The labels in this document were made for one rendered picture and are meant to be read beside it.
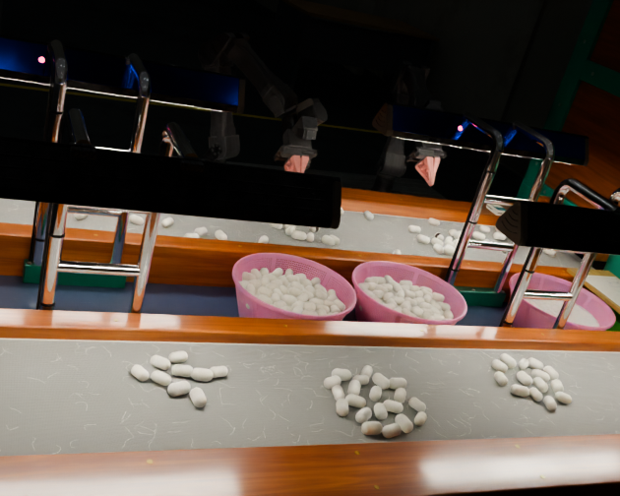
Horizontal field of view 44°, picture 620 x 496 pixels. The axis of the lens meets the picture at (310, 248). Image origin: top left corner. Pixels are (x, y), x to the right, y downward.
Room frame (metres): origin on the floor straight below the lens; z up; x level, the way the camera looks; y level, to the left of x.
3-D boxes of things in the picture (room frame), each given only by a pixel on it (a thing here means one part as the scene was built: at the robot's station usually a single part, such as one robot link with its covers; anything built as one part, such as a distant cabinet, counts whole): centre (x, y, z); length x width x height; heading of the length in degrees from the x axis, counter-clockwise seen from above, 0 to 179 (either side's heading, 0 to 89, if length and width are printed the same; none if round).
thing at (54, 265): (1.08, 0.30, 0.90); 0.20 x 0.19 x 0.45; 117
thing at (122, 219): (1.44, 0.48, 0.90); 0.20 x 0.19 x 0.45; 117
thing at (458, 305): (1.58, -0.24, 0.72); 0.27 x 0.27 x 0.10
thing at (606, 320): (1.77, -0.63, 0.72); 0.27 x 0.27 x 0.10
